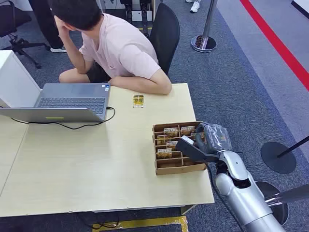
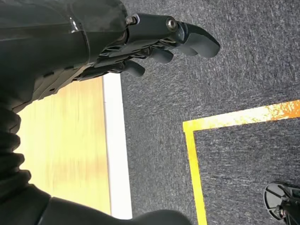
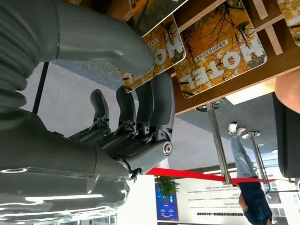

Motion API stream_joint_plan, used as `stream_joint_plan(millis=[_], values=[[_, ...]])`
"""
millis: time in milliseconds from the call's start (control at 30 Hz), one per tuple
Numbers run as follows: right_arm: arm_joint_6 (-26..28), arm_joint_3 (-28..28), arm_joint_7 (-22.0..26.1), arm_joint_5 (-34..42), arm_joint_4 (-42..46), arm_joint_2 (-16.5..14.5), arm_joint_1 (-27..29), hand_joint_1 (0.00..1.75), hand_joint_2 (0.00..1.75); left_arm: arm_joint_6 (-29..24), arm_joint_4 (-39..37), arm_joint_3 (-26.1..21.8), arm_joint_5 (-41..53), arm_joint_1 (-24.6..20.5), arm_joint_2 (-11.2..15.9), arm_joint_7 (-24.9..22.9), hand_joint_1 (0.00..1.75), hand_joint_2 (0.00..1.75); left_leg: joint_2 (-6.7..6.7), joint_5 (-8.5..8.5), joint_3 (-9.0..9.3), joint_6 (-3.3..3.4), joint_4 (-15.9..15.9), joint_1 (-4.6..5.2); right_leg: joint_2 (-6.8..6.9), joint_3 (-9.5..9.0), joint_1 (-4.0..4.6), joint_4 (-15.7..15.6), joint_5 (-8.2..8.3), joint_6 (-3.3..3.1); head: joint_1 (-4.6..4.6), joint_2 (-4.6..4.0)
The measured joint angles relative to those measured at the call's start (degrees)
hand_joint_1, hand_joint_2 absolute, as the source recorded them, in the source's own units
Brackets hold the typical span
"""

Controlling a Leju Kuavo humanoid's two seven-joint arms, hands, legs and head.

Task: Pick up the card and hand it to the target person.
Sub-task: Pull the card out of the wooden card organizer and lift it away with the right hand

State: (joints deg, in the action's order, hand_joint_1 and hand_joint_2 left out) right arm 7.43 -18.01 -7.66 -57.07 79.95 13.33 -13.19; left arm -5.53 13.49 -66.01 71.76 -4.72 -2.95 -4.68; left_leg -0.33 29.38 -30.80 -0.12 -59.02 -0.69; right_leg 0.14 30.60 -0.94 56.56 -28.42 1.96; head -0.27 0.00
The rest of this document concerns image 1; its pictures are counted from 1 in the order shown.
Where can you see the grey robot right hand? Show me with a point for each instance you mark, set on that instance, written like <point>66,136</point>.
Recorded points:
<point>215,139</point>

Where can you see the person's right hand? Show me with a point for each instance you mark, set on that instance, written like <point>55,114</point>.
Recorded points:
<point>61,30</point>

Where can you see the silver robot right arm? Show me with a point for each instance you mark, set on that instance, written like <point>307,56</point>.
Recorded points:
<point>243,195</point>

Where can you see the standing person in sneakers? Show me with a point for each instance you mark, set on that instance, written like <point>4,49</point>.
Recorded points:
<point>46,22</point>

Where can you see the brown cardboard card organizer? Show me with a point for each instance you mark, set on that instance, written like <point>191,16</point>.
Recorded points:
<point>169,166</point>

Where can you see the seated person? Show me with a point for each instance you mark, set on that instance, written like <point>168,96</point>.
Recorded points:
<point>120,48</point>

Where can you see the person with white shoes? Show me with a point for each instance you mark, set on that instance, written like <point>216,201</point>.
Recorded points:
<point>194,6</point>

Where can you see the black swivel office chair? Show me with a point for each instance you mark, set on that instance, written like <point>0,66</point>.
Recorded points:
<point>14,19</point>

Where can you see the grey open laptop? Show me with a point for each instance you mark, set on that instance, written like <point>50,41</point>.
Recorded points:
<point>72,102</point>

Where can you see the white box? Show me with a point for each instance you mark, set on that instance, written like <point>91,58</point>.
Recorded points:
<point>14,83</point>

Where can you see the black stanchion flat base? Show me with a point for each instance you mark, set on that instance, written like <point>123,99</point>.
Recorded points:
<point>277,158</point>

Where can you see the chrome stanchion round base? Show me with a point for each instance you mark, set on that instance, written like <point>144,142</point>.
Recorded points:
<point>205,43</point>

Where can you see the black white machine base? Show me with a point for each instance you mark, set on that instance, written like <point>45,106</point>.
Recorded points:
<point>136,14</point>

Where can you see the chrome stanchion dark base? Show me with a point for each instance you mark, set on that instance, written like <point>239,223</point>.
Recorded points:
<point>279,205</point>

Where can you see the black visitor chair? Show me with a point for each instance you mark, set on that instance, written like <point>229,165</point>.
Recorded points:
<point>165,35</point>

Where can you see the yellow floor tape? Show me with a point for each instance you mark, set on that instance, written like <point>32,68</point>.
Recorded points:
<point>145,222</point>

